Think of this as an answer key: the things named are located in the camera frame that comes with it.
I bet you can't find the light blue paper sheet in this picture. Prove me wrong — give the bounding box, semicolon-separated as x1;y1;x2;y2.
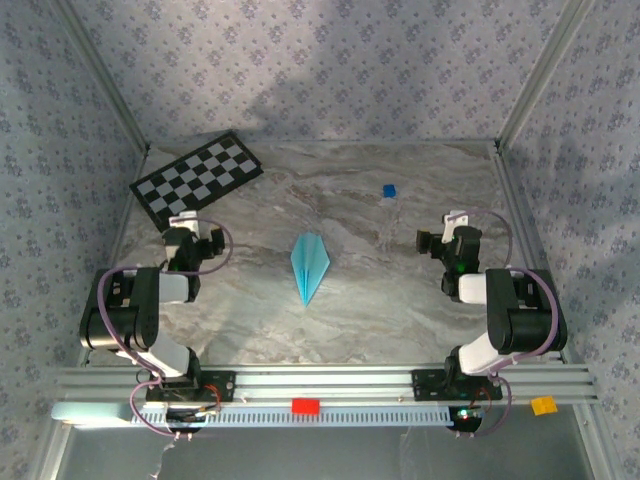
290;232;332;307

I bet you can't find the black white checkerboard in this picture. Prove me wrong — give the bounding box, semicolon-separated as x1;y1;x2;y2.
128;128;265;234

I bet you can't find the black controller board with LEDs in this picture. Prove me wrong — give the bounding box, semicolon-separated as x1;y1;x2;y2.
446;404;485;434

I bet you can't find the orange toy brick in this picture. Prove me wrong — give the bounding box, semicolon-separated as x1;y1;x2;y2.
529;395;559;418

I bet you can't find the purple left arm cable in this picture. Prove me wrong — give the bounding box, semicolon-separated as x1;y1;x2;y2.
96;215;235;441

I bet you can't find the aluminium table side rail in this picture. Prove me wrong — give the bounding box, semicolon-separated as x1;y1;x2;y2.
492;148;572;364
74;147;151;369

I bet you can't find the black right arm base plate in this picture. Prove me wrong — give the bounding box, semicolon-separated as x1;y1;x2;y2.
409;368;504;403

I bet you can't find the thin aluminium table rail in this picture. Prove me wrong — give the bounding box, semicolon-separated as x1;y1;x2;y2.
148;138;501;150

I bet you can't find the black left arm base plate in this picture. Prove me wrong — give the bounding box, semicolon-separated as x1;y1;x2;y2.
143;368;238;404

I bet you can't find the black controller board with wires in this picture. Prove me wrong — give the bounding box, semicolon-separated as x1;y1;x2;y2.
164;405;222;434

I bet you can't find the long aluminium base rail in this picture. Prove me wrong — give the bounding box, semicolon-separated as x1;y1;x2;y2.
47;363;601;407

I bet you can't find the white slotted cable duct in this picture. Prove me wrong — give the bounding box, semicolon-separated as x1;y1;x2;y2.
130;403;452;429

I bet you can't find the aluminium frame post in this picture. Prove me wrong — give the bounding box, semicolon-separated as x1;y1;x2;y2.
495;0;599;154
34;422;74;480
572;404;624;480
49;0;153;154

